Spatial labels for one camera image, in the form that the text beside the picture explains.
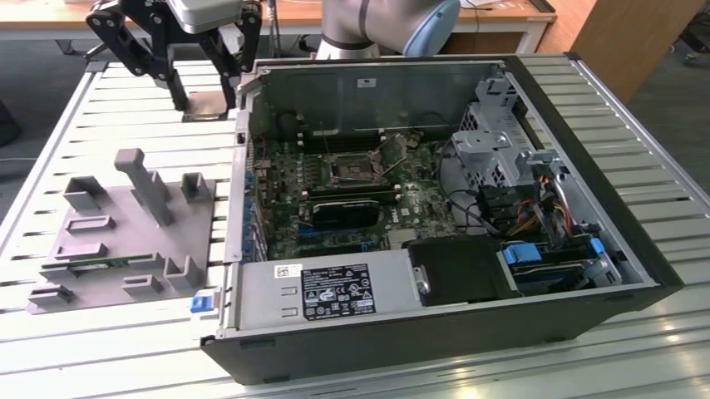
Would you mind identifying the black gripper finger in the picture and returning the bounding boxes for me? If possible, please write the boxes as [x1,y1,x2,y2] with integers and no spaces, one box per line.
[206,1,264,109]
[84,2,192,111]

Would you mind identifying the silver CPU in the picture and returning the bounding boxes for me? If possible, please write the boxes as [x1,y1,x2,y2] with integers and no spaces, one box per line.
[182,91,230,122]

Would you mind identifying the metal socket cover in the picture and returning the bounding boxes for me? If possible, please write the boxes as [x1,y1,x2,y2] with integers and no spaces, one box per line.
[370,131,415,180]

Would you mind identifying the CPU socket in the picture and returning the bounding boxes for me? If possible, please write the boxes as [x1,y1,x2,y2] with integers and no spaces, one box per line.
[330,151,386,185]

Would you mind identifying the wooden desk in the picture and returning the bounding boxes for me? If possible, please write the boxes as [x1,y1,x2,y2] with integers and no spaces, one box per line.
[0,0,559,59]

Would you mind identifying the black round bin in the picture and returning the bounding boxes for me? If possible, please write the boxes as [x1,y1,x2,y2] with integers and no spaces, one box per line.
[0,98,23,147]

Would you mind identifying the black RAM slot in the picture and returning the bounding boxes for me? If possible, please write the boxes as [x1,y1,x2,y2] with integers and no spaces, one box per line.
[303,131,385,140]
[307,185,398,195]
[303,140,385,149]
[306,193,398,204]
[303,135,385,145]
[307,189,398,200]
[306,197,398,207]

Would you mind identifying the black graphics card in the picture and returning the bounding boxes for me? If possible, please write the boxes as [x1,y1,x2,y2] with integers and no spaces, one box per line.
[307,199,385,229]

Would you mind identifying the grey parts rack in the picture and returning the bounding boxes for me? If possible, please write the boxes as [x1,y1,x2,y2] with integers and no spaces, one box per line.
[26,147,219,316]

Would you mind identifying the green RAM stick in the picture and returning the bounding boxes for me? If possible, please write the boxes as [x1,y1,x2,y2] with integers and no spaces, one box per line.
[67,256,155,271]

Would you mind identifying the green motherboard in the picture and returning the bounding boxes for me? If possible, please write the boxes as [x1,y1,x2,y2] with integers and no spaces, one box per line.
[247,131,463,262]

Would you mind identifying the black expansion slot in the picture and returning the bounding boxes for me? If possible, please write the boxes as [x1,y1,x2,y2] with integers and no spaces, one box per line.
[298,244,363,256]

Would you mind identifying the silver drive cage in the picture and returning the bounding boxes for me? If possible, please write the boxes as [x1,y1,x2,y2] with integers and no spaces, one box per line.
[447,74,575,190]

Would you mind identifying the silver chipset heatsink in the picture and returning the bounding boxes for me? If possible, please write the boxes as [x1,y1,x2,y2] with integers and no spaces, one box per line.
[386,229,418,247]

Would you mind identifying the blue case latch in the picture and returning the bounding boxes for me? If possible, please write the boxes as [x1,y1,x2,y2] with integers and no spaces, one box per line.
[188,291,218,314]

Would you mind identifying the grey power supply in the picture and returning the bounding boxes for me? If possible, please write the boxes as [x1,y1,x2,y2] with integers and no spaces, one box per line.
[227,249,430,333]

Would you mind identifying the black drive bay box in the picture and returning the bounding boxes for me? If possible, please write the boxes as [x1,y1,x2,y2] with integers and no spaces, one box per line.
[406,238,522,308]

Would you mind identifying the wooden cabinet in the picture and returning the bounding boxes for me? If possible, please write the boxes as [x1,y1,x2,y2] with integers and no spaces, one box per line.
[570,0,705,103]

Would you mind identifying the blue disk carrier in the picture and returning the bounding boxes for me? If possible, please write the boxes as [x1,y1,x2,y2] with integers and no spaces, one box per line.
[501,243,543,266]

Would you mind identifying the black and silver PC case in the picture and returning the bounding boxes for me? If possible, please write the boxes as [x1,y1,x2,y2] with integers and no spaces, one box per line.
[199,52,685,386]

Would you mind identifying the black office chair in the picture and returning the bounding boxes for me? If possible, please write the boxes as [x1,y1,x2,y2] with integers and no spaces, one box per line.
[674,22,710,67]

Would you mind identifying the black looped cable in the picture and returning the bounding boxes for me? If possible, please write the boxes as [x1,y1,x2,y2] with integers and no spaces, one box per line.
[435,143,503,234]

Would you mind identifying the yellow red power wires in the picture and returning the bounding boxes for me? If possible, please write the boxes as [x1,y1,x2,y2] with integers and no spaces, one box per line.
[514,198,574,236]

